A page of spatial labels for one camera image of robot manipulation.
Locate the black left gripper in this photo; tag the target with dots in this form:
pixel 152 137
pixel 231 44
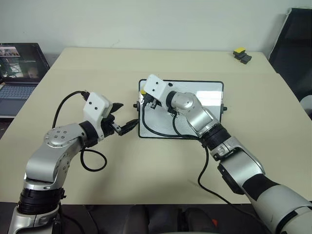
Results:
pixel 108 125

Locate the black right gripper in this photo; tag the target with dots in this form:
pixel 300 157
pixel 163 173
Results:
pixel 152 102

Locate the yellow whiteboard eraser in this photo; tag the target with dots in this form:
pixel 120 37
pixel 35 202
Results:
pixel 142 92

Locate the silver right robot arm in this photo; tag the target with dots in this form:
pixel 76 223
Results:
pixel 243 165

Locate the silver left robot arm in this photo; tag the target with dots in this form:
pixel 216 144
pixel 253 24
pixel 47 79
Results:
pixel 46 161

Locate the black framed whiteboard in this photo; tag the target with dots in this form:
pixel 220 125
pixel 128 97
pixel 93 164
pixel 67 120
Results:
pixel 207 117

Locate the yellow topped black block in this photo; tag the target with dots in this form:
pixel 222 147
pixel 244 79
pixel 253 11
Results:
pixel 239 52

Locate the small black block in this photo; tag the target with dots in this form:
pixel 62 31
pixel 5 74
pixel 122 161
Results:
pixel 245 59

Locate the open grey laptop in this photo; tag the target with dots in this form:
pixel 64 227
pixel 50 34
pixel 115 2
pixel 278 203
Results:
pixel 17 73

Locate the black office chair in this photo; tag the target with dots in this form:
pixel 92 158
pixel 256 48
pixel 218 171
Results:
pixel 292 48

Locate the grey rounded object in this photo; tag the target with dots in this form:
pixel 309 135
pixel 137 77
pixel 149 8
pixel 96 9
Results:
pixel 306 107

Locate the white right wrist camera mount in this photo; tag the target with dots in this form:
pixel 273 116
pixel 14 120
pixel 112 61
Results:
pixel 156 89

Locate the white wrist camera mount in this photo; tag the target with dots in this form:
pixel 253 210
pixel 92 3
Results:
pixel 156 89
pixel 96 107

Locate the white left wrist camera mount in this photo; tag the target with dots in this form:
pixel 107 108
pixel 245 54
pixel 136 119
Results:
pixel 96 107

